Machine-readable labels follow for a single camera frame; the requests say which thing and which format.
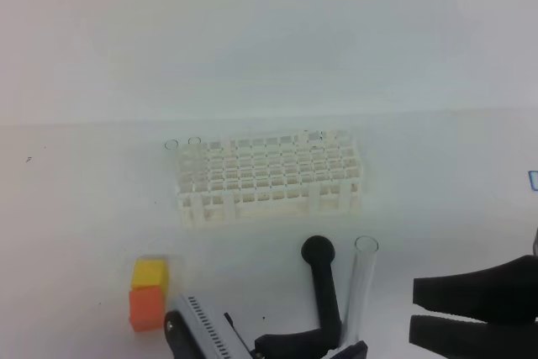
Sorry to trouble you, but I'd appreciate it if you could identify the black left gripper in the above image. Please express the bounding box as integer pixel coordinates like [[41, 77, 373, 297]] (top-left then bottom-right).
[[164, 310, 340, 359]]

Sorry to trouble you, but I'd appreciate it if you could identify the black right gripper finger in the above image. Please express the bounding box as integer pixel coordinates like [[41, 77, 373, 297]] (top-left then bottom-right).
[[409, 315, 537, 359], [413, 255, 537, 322]]

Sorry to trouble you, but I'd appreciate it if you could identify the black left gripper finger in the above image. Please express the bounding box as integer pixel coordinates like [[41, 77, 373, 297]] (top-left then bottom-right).
[[331, 341, 368, 359]]

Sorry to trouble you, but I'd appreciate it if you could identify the clear glass test tube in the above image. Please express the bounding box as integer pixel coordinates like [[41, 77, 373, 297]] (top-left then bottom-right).
[[341, 235, 379, 346]]

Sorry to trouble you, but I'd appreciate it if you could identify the white test tube rack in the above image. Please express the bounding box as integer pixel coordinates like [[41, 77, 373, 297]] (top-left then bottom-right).
[[177, 130, 363, 229]]

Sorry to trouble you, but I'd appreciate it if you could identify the clear test tube far left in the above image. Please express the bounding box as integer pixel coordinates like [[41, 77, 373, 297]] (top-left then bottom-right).
[[164, 139, 180, 195]]

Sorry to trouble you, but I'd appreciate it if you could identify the black plastic scoop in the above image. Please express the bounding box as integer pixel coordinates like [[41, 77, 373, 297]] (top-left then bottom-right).
[[301, 235, 342, 350]]

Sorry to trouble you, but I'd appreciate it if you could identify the blue square marker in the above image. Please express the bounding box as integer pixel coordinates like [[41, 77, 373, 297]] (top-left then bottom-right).
[[528, 171, 538, 192]]

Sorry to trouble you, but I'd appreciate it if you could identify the orange foam cube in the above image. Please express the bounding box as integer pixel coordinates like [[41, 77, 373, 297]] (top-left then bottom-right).
[[129, 286, 165, 333]]

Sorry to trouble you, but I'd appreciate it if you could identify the yellow foam cube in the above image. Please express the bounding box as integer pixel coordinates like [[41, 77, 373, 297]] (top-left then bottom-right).
[[130, 258, 169, 296]]

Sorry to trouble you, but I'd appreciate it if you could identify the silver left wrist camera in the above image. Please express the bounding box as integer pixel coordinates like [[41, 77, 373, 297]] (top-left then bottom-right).
[[166, 293, 251, 359]]

